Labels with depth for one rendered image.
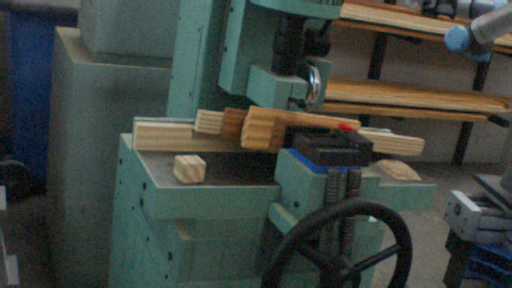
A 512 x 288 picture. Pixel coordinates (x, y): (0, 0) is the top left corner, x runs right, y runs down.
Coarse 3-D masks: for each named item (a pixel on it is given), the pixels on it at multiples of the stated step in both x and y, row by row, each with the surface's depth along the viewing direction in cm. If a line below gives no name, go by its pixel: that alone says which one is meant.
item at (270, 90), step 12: (252, 72) 122; (264, 72) 117; (252, 84) 122; (264, 84) 117; (276, 84) 112; (288, 84) 113; (300, 84) 115; (252, 96) 122; (264, 96) 117; (276, 96) 113; (288, 96) 114; (300, 96) 116; (276, 108) 114; (288, 108) 115
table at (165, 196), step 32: (160, 160) 108; (224, 160) 114; (256, 160) 118; (160, 192) 97; (192, 192) 99; (224, 192) 102; (256, 192) 106; (384, 192) 120; (416, 192) 124; (288, 224) 101
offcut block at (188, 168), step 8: (176, 160) 101; (184, 160) 100; (192, 160) 101; (200, 160) 102; (176, 168) 101; (184, 168) 99; (192, 168) 100; (200, 168) 101; (176, 176) 101; (184, 176) 100; (192, 176) 101; (200, 176) 102
